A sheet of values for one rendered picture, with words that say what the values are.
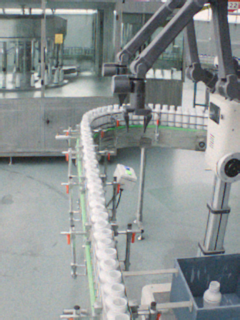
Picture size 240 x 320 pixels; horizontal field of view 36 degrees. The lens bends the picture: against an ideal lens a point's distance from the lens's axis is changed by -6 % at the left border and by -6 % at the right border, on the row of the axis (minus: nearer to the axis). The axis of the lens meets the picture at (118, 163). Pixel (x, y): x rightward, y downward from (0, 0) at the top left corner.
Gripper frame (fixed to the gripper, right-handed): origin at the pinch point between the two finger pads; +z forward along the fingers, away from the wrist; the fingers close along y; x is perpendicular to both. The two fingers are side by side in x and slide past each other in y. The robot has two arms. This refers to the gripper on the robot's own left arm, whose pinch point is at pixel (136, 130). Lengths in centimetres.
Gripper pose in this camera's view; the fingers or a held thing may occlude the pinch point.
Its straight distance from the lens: 149.9
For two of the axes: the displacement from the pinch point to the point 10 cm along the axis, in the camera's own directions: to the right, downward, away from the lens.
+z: -0.5, 9.4, 3.4
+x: -1.2, -3.4, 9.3
